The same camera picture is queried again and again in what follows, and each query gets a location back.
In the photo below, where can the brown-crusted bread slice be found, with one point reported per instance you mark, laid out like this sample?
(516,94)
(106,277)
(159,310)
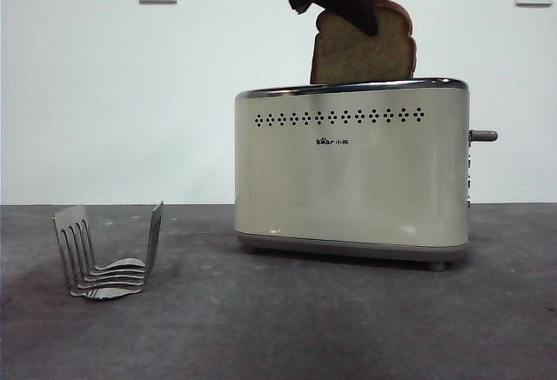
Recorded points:
(357,56)

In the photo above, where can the grey toaster lever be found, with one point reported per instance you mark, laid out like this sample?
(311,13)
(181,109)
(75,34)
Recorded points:
(484,136)

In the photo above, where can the cream toaster with chrome top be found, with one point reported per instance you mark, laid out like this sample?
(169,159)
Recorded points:
(348,188)

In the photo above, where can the stainless steel bread rack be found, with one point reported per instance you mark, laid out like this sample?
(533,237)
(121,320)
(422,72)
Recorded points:
(113,273)

